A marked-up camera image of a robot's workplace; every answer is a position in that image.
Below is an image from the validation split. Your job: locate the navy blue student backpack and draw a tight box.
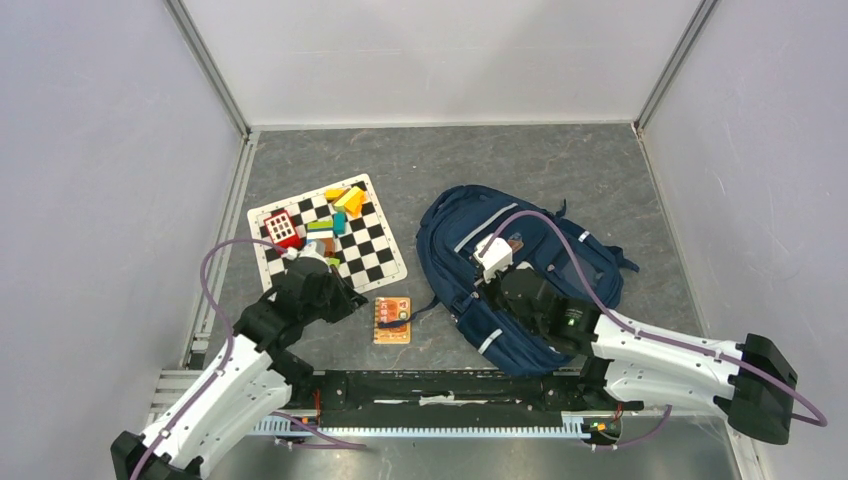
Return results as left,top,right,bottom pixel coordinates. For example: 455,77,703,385
411,185,640,376

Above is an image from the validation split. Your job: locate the orange spiral notebook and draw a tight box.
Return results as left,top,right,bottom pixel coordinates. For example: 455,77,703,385
373,297,412,345

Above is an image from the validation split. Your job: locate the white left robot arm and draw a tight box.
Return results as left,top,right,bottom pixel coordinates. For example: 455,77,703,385
110,257,368,479

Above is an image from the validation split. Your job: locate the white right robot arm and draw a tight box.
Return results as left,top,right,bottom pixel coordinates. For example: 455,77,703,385
479,269,798,445

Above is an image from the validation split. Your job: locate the orange brown toy block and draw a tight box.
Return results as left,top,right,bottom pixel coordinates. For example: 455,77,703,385
321,238,336,257

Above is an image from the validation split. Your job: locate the red window toy block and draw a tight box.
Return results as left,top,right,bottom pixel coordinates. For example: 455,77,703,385
264,210,304,250

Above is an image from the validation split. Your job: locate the black white chessboard mat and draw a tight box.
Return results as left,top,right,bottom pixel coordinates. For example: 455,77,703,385
246,174,407,293

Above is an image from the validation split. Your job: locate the teal toy block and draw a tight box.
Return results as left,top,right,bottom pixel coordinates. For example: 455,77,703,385
332,212,347,237

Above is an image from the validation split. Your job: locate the yellow toy block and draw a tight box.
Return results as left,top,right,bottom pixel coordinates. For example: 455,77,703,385
324,188,346,202

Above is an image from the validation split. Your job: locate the orange yellow wedge block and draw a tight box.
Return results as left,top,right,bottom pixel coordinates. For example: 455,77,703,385
333,185,367,218

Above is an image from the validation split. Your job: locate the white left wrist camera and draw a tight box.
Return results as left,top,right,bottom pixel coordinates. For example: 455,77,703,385
282,240,329,265

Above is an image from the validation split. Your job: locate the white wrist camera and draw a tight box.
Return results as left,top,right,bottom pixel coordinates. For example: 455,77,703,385
282,240,329,265
472,234,513,283

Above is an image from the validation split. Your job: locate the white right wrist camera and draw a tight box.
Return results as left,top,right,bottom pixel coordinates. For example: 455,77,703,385
472,234,513,283

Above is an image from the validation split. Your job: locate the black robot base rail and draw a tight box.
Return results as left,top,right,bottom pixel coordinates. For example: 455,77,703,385
272,370,644,429

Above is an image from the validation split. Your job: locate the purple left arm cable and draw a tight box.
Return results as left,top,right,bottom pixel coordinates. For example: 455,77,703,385
129,238,367,480

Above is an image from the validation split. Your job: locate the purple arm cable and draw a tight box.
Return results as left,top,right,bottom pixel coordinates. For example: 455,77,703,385
129,238,367,480
478,210,829,453

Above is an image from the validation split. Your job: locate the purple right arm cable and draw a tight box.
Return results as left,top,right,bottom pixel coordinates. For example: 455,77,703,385
478,210,829,453

